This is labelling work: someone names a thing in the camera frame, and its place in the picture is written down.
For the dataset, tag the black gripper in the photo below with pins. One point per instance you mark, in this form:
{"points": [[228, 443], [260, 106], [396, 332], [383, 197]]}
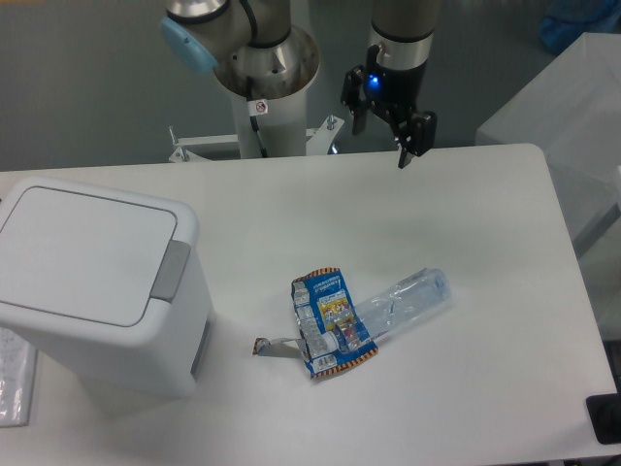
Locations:
{"points": [[394, 93]]}

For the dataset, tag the white push-lid trash can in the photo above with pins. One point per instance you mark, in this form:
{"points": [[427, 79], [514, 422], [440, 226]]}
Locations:
{"points": [[106, 282]]}

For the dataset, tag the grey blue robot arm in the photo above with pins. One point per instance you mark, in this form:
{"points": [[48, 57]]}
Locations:
{"points": [[267, 64]]}

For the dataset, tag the crushed clear plastic bottle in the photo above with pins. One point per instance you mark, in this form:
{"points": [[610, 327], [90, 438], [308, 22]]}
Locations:
{"points": [[412, 298]]}

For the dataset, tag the white covered side table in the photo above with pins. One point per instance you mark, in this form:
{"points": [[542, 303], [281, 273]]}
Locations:
{"points": [[571, 111]]}

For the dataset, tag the blue snack wrapper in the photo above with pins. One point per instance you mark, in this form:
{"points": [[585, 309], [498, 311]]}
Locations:
{"points": [[333, 338]]}

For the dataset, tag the blue plastic bag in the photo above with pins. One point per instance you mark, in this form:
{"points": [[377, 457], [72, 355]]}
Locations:
{"points": [[565, 21]]}

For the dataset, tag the black device at table edge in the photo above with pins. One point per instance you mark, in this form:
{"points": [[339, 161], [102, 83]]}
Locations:
{"points": [[604, 412]]}

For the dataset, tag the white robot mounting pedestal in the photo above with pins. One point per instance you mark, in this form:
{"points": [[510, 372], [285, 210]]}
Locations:
{"points": [[264, 128]]}

